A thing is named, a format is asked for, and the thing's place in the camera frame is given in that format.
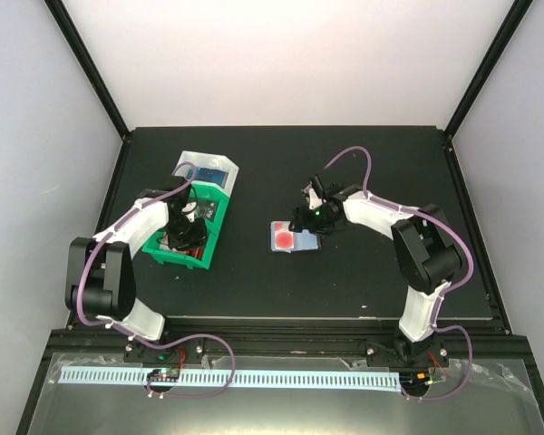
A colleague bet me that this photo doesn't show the red credit card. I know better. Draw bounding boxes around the red credit card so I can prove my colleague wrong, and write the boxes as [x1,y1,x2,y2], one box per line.
[157,236,205,259]

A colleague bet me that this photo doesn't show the white card with red circle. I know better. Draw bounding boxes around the white card with red circle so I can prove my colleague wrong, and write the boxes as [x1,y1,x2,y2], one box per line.
[270,221,296,252]

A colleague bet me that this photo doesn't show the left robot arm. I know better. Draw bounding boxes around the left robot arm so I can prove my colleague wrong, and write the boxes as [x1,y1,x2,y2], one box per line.
[65,176,208,362]

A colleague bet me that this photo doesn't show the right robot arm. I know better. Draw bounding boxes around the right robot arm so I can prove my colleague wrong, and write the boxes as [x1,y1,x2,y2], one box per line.
[289,174,474,365]

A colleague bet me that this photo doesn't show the black cards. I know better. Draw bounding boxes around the black cards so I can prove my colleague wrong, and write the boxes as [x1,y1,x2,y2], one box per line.
[197,199,219,222]

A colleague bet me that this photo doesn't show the blue cards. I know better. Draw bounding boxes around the blue cards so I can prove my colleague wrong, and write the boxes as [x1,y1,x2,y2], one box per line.
[179,167,228,189]

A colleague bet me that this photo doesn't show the green plastic bin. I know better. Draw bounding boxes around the green plastic bin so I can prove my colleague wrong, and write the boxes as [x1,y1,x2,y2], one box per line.
[141,220,221,270]
[183,182,230,235]

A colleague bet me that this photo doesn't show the clear white plastic bin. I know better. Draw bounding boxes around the clear white plastic bin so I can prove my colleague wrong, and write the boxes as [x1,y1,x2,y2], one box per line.
[172,150,239,197]

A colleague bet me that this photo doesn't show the left small circuit board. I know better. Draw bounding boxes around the left small circuit board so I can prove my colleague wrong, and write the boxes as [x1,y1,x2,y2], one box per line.
[146,368,180,383]

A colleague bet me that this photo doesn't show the small circuit board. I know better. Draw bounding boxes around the small circuit board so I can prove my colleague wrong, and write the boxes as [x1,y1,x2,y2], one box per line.
[146,368,180,383]
[399,372,438,387]

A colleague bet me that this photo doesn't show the right small circuit board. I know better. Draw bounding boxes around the right small circuit board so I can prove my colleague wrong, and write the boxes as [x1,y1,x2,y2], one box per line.
[399,372,438,387]

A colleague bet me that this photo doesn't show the clear acrylic sheet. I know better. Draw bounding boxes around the clear acrylic sheet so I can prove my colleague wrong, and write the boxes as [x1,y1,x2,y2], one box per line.
[27,355,544,434]

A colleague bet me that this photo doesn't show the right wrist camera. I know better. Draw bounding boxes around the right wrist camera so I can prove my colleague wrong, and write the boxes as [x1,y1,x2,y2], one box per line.
[302,182,323,210]

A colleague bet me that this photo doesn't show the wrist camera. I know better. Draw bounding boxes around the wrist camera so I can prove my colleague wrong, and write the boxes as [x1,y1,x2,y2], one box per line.
[181,200,198,223]
[302,182,323,210]

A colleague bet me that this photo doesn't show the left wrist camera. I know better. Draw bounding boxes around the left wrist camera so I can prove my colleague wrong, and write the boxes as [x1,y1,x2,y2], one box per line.
[181,200,198,223]

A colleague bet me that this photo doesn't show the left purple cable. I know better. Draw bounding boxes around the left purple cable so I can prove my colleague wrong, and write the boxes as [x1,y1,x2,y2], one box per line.
[76,161,236,402]

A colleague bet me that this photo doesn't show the purple cable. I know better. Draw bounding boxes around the purple cable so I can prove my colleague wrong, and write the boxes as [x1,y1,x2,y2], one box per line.
[324,145,477,403]
[76,161,236,402]

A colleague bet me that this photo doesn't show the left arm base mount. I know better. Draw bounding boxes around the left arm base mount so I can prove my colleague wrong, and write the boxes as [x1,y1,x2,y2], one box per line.
[122,334,209,366]

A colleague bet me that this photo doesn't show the black aluminium front rail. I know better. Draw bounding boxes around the black aluminium front rail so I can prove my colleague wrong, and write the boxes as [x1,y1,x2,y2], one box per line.
[49,316,534,359]

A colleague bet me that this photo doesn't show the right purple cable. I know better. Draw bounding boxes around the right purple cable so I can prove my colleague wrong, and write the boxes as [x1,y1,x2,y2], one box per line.
[324,145,477,403]

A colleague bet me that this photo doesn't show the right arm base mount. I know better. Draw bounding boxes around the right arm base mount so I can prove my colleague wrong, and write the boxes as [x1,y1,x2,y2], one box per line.
[365,334,449,369]

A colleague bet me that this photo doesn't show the white slotted cable duct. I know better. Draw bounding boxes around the white slotted cable duct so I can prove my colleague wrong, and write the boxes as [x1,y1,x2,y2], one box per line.
[58,366,402,392]

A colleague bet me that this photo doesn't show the left black frame post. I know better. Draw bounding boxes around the left black frame post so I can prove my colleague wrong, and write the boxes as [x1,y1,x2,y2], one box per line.
[44,0,130,140]

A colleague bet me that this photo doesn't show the black frame post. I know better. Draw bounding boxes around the black frame post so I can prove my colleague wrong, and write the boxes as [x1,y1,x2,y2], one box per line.
[444,0,533,139]
[44,0,130,140]

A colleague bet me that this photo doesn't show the right black frame post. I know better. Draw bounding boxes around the right black frame post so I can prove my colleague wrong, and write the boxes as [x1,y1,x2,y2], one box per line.
[444,0,533,139]

